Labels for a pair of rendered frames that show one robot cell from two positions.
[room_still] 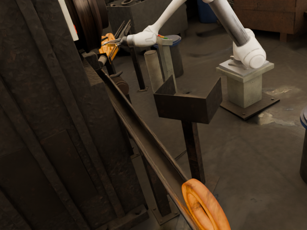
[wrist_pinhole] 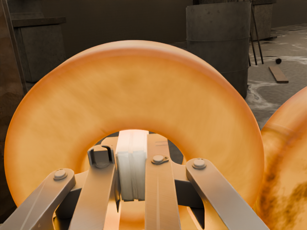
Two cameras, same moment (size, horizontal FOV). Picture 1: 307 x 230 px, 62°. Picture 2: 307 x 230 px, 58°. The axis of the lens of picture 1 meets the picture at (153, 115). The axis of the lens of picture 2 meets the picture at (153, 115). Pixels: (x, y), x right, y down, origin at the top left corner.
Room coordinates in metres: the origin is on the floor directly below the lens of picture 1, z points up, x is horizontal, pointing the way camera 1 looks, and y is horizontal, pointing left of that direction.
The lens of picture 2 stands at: (1.97, 0.09, 0.84)
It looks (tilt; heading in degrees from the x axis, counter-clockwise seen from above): 20 degrees down; 73
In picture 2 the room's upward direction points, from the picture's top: 4 degrees counter-clockwise
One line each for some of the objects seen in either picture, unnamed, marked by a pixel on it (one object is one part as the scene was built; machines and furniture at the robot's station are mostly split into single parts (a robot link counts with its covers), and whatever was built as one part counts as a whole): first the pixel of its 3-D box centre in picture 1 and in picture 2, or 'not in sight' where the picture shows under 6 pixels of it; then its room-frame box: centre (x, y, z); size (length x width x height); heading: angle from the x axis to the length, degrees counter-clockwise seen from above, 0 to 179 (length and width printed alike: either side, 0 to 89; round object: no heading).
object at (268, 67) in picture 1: (243, 67); not in sight; (1.86, -0.82, 0.33); 0.32 x 0.32 x 0.04; 20
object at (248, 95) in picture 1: (244, 86); not in sight; (1.86, -0.82, 0.16); 0.40 x 0.40 x 0.31; 20
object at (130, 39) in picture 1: (131, 40); not in sight; (1.93, 0.02, 0.75); 0.09 x 0.06 x 0.09; 162
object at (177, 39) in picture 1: (170, 57); not in sight; (2.81, -0.35, 0.22); 0.32 x 0.32 x 0.43
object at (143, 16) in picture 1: (145, 20); not in sight; (4.20, -0.26, 0.39); 1.03 x 0.83 x 0.77; 122
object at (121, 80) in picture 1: (124, 107); not in sight; (1.83, 0.22, 0.27); 0.22 x 0.13 x 0.53; 17
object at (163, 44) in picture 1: (167, 66); not in sight; (2.35, -0.25, 0.31); 0.24 x 0.16 x 0.62; 17
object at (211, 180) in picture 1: (196, 142); not in sight; (1.07, -0.19, 0.36); 0.26 x 0.20 x 0.72; 52
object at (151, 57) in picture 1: (156, 77); not in sight; (2.26, -0.11, 0.26); 0.12 x 0.12 x 0.52
